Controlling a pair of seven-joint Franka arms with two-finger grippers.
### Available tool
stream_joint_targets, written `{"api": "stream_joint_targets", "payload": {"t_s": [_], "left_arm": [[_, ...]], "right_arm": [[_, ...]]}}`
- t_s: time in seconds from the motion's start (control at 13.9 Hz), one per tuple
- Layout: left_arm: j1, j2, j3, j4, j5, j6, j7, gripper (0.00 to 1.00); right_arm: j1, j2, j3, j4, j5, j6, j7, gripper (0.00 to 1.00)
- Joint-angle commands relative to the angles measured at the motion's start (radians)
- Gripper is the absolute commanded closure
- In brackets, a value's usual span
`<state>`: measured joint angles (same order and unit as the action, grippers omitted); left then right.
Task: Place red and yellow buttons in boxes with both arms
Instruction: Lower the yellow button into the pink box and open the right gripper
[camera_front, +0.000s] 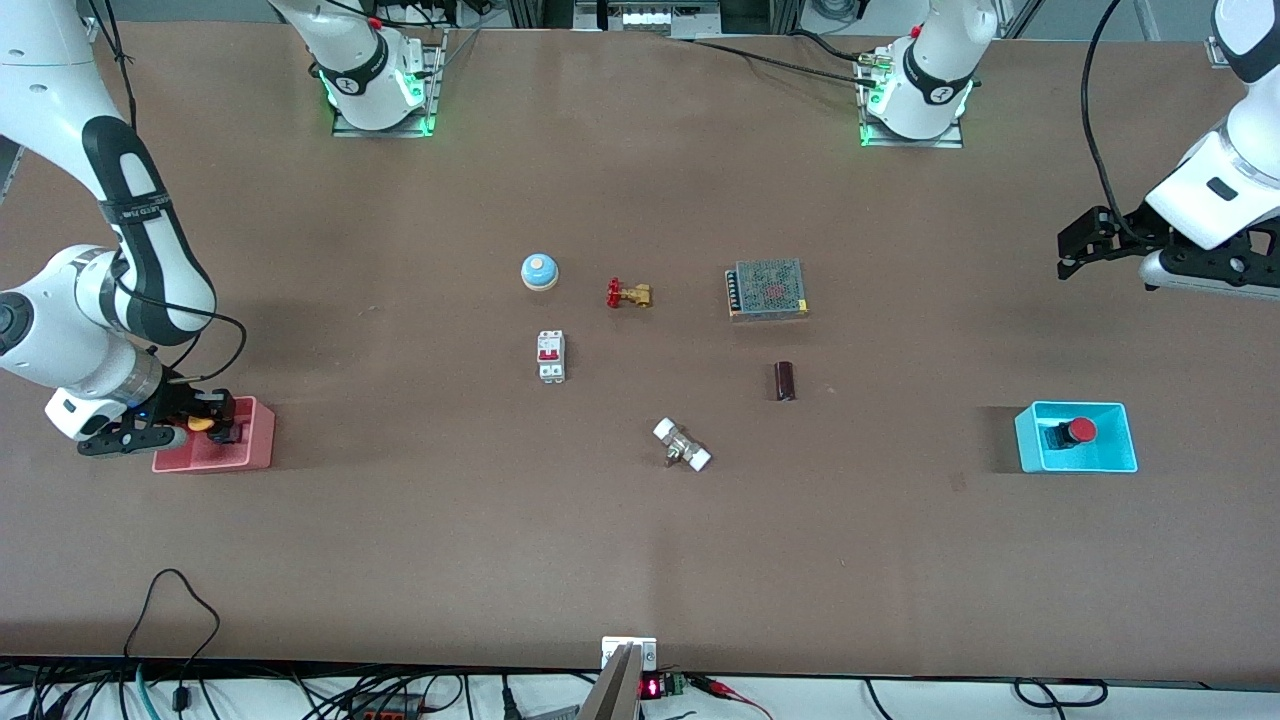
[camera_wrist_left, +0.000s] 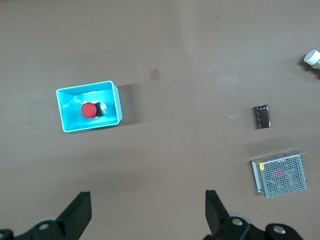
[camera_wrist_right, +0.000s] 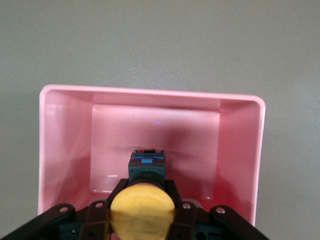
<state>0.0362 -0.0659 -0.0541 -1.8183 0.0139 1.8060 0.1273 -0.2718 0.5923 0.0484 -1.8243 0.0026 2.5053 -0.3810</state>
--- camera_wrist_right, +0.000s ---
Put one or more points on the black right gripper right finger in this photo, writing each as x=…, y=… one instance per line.
x=186, y=217

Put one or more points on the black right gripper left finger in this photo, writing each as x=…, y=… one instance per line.
x=96, y=217

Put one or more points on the yellow push button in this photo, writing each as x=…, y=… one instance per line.
x=142, y=212

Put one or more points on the pink plastic box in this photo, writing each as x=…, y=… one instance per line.
x=155, y=125

